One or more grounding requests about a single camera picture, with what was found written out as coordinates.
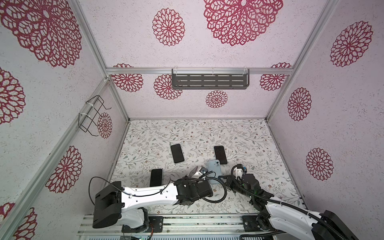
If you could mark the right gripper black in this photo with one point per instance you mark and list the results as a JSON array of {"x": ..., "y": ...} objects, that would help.
[{"x": 230, "y": 180}]

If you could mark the light blue phone case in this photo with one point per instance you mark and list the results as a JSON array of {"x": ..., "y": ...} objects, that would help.
[{"x": 214, "y": 167}]

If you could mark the black phone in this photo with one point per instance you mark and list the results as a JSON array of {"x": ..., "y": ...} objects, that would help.
[{"x": 194, "y": 173}]

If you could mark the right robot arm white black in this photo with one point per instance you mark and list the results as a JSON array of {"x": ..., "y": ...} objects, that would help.
[{"x": 277, "y": 217}]

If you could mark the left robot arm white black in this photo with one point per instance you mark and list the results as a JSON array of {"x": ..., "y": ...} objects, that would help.
[{"x": 116, "y": 203}]

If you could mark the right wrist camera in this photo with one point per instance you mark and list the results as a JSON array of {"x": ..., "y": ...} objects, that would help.
[{"x": 238, "y": 172}]

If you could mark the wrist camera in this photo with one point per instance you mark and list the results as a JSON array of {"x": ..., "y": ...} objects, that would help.
[
  {"x": 203, "y": 171},
  {"x": 238, "y": 172}
]

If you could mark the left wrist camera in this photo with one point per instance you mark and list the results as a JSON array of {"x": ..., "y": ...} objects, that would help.
[{"x": 203, "y": 171}]

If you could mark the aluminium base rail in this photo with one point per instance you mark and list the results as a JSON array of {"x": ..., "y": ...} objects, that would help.
[{"x": 195, "y": 224}]

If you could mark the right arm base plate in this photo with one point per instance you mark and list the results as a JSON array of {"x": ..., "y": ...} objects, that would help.
[{"x": 255, "y": 223}]

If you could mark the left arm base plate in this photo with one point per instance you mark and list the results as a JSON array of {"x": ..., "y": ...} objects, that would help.
[{"x": 153, "y": 225}]

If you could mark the dark metal wall shelf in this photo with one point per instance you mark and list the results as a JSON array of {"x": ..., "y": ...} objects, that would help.
[{"x": 212, "y": 81}]

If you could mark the black wire wall rack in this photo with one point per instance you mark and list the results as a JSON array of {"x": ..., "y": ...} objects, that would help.
[{"x": 96, "y": 121}]

